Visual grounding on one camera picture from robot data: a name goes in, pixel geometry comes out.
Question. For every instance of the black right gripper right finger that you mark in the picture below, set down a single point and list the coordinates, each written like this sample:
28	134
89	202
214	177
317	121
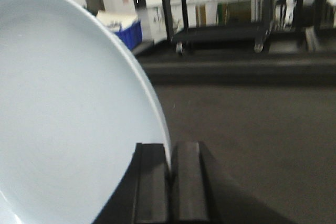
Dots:
202	192

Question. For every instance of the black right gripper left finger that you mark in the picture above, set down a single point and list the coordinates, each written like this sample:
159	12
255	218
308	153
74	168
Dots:
142	195

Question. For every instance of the light blue round tray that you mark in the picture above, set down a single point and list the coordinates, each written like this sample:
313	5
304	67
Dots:
75	102

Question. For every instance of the blue storage crate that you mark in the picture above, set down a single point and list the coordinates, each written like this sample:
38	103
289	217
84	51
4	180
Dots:
131	36

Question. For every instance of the black wheeled cart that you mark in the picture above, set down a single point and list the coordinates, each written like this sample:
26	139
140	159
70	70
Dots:
191	21

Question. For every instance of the black raised table ledge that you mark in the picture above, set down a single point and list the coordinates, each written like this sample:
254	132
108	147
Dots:
304	69

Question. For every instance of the white cardboard box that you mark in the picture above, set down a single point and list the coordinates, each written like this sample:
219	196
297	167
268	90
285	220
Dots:
153	22

